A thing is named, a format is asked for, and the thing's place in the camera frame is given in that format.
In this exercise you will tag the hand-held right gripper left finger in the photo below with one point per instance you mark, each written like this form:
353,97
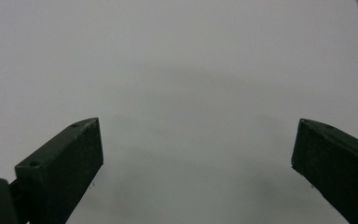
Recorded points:
62,168

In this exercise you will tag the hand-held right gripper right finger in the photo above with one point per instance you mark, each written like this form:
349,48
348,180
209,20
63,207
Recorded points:
338,165

